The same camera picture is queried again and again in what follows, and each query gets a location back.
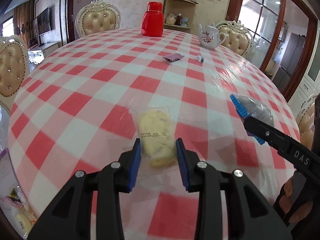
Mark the transparent snack container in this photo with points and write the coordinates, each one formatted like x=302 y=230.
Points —
x=17 y=216

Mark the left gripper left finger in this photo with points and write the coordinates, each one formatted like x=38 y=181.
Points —
x=68 y=216

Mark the clear packet yellow cookie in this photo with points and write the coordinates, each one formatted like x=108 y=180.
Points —
x=154 y=129

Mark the grey printed snack packet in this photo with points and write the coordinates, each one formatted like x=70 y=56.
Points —
x=246 y=106

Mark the cream tufted chair far right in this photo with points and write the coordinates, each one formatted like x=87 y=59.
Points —
x=238 y=37

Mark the wooden corner shelf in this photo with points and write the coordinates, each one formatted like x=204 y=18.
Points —
x=184 y=7

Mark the red white checkered tablecloth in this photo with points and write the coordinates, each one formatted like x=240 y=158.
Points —
x=81 y=107

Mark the cream tufted chair middle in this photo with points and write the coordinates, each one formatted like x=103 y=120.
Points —
x=97 y=16

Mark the red thermos jug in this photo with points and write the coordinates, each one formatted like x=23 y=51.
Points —
x=153 y=20

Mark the white floral teapot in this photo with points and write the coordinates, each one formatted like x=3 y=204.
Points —
x=210 y=37

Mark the cream tufted chair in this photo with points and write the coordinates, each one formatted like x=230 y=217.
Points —
x=14 y=64
x=97 y=16
x=238 y=37

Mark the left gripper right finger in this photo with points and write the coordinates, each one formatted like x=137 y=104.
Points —
x=249 y=214

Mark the right gloved hand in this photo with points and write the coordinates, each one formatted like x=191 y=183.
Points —
x=298 y=201

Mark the cream tufted chair left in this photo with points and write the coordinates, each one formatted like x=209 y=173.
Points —
x=14 y=64

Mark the small white blue candy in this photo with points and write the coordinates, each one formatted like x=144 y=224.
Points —
x=200 y=59

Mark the purple snack packet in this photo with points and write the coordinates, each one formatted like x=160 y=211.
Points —
x=173 y=57

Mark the wall television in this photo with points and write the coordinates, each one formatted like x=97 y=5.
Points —
x=43 y=21

